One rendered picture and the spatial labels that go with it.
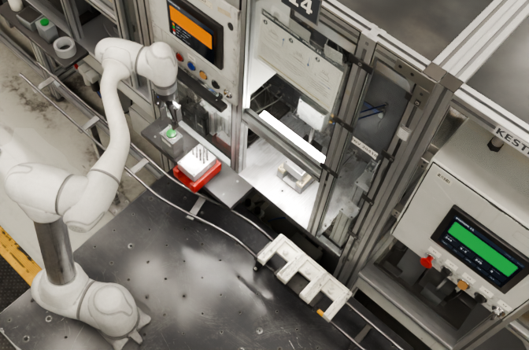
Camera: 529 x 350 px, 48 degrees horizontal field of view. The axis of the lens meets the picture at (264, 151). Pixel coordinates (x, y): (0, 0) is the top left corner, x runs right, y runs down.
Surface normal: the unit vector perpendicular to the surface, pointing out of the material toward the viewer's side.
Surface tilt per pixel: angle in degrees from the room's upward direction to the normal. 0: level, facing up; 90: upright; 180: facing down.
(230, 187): 0
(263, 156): 0
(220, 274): 0
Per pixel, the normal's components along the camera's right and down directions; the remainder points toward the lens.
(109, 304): 0.15, -0.51
